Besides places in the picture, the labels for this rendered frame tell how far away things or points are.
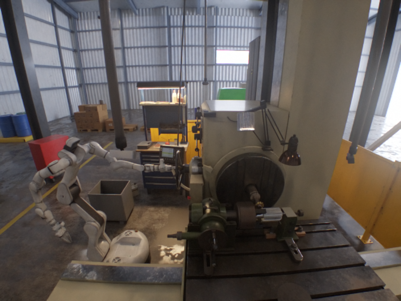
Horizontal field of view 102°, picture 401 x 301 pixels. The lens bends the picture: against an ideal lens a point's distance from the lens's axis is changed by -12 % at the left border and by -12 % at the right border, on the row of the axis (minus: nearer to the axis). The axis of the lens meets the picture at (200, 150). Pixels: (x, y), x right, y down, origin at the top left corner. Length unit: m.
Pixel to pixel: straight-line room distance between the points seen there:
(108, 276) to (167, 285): 0.46
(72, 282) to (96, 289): 0.22
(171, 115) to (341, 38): 2.78
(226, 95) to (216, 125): 4.11
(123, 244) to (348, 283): 2.15
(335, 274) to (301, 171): 0.79
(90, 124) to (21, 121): 2.65
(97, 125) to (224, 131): 8.08
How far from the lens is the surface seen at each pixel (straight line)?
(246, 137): 1.48
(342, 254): 1.70
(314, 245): 1.66
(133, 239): 2.52
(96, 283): 1.81
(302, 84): 1.57
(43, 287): 2.98
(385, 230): 3.40
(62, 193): 2.12
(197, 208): 1.30
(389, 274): 2.24
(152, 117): 3.69
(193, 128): 1.69
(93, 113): 9.14
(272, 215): 1.43
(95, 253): 2.48
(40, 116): 5.99
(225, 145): 1.47
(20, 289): 3.12
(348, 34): 1.78
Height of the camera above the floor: 2.10
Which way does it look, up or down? 21 degrees down
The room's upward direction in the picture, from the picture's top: straight up
